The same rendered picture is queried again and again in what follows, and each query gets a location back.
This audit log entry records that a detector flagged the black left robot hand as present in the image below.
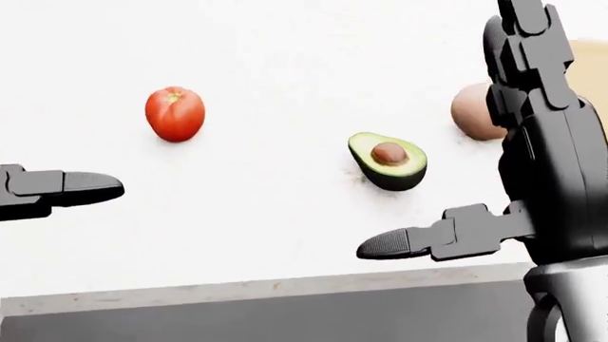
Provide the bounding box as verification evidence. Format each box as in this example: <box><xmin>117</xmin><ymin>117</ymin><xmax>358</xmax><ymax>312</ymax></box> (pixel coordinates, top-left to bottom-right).
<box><xmin>0</xmin><ymin>163</ymin><xmax>126</xmax><ymax>222</ymax></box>

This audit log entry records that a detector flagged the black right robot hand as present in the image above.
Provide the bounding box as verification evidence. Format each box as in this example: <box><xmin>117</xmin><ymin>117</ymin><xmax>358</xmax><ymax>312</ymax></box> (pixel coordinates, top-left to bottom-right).
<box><xmin>355</xmin><ymin>0</ymin><xmax>608</xmax><ymax>267</ymax></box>

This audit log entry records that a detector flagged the brown onion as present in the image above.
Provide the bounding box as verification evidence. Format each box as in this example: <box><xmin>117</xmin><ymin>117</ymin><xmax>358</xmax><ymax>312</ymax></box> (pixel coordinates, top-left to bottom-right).
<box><xmin>450</xmin><ymin>83</ymin><xmax>509</xmax><ymax>142</ymax></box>

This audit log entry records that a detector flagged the light wooden cutting board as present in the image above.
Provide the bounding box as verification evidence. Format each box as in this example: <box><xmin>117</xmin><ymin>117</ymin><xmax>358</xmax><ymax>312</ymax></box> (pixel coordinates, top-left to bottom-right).
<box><xmin>565</xmin><ymin>39</ymin><xmax>608</xmax><ymax>110</ymax></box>

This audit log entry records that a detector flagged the red tomato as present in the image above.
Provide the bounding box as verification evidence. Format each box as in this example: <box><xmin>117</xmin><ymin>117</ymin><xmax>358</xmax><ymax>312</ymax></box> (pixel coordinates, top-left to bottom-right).
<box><xmin>144</xmin><ymin>85</ymin><xmax>206</xmax><ymax>143</ymax></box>

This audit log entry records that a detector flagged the halved avocado with pit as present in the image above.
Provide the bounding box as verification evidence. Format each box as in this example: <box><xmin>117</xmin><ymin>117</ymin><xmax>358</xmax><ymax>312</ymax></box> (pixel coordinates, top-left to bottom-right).
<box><xmin>348</xmin><ymin>131</ymin><xmax>428</xmax><ymax>193</ymax></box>

